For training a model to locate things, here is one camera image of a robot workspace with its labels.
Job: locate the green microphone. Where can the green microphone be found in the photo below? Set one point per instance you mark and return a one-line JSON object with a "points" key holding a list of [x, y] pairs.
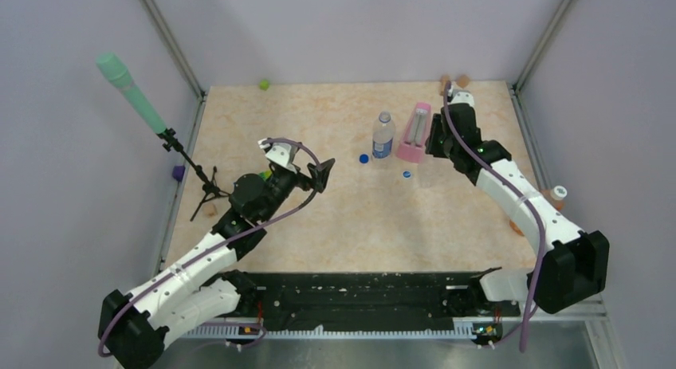
{"points": [[117, 74]]}

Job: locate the clear bottle blue label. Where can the clear bottle blue label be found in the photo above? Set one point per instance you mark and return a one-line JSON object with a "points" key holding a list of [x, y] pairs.
{"points": [[383, 134]]}

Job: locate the orange juice bottle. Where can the orange juice bottle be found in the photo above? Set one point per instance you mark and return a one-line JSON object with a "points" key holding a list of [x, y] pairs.
{"points": [[556, 204]]}

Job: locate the purple small block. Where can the purple small block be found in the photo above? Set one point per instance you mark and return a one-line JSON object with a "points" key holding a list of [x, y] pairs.
{"points": [[178, 173]]}

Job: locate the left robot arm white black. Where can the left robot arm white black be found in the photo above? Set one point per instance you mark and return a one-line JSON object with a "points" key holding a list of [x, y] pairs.
{"points": [[137, 327]]}

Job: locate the tall wooden block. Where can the tall wooden block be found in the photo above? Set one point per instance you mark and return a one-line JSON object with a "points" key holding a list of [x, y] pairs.
{"points": [[444, 83]]}

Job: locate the wooden cube near tripod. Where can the wooden cube near tripod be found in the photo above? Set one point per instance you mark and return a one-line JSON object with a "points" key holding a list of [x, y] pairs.
{"points": [[209, 210]]}

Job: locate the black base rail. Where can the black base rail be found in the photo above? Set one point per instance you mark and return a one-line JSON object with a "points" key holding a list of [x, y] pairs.
{"points": [[362, 302]]}

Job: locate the toy brick car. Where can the toy brick car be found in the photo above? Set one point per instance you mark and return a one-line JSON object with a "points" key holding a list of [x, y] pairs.
{"points": [[265, 174]]}

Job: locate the black microphone tripod stand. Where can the black microphone tripod stand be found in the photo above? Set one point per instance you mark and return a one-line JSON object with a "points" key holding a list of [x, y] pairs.
{"points": [[210, 188]]}

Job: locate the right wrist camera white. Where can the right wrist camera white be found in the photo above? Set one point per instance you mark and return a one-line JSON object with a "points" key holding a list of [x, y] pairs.
{"points": [[460, 96]]}

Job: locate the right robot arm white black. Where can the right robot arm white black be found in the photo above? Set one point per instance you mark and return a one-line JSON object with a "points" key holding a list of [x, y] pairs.
{"points": [[571, 264]]}

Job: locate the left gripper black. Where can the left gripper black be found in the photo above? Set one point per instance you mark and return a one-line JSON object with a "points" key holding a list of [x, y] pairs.
{"points": [[319, 176]]}

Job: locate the small wooden cube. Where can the small wooden cube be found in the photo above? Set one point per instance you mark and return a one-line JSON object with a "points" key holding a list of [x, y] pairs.
{"points": [[462, 81]]}

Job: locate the pink metronome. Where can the pink metronome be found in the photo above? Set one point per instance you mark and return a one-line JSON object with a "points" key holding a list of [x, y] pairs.
{"points": [[412, 144]]}

